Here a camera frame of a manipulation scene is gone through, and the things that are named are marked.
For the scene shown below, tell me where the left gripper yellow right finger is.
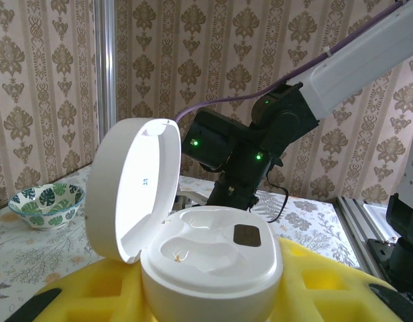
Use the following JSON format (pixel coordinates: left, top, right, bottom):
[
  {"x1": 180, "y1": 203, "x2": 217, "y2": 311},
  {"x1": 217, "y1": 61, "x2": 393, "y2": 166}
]
[{"x1": 259, "y1": 236, "x2": 413, "y2": 322}]

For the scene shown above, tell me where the leaf pattern bowl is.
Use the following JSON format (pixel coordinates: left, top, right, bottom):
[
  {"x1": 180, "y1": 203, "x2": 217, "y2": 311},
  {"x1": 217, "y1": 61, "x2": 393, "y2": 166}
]
[{"x1": 7, "y1": 183, "x2": 86, "y2": 231}]

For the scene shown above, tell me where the aluminium frame post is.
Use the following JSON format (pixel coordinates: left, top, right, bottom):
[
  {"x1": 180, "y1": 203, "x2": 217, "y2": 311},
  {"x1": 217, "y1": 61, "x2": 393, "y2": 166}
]
[{"x1": 93, "y1": 0, "x2": 119, "y2": 168}]

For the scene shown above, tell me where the thin black cable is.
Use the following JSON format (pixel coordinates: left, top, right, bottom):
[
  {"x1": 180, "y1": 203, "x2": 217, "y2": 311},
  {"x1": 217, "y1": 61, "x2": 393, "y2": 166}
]
[{"x1": 248, "y1": 157, "x2": 288, "y2": 224}]

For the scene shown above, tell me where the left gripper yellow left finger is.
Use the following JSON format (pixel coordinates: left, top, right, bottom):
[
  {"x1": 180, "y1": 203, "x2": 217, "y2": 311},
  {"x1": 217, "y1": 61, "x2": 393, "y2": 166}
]
[{"x1": 11, "y1": 258, "x2": 160, "y2": 322}]

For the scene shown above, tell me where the white round earbud case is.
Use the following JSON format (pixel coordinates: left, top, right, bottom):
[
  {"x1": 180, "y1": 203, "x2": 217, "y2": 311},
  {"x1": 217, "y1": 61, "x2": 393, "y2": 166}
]
[{"x1": 84, "y1": 116, "x2": 284, "y2": 322}]

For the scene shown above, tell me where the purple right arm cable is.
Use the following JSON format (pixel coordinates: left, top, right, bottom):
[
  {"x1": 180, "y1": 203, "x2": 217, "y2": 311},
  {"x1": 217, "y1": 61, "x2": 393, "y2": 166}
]
[{"x1": 174, "y1": 0, "x2": 404, "y2": 122}]

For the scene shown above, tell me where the aluminium table side rail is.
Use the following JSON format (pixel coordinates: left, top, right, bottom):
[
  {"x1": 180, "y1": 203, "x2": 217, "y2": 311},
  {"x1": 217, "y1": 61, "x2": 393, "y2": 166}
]
[{"x1": 333, "y1": 196, "x2": 400, "y2": 282}]

